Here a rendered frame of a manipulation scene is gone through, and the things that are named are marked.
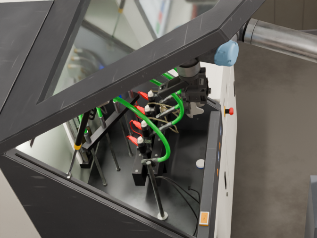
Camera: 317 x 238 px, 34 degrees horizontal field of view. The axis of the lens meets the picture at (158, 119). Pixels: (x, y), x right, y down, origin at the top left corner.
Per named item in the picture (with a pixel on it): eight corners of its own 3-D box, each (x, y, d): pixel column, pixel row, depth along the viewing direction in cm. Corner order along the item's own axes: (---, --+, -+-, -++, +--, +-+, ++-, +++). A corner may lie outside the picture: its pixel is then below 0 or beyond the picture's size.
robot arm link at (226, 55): (243, 28, 152) (207, 23, 156) (229, 52, 145) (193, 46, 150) (244, 49, 157) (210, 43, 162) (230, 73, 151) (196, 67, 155)
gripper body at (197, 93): (207, 106, 168) (204, 78, 160) (180, 106, 170) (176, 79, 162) (209, 89, 173) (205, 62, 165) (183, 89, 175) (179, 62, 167)
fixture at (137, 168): (162, 197, 207) (157, 173, 196) (138, 196, 209) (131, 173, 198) (173, 132, 229) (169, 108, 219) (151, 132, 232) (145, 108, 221)
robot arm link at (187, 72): (173, 68, 158) (177, 51, 164) (175, 79, 162) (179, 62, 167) (198, 67, 157) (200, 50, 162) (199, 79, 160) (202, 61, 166)
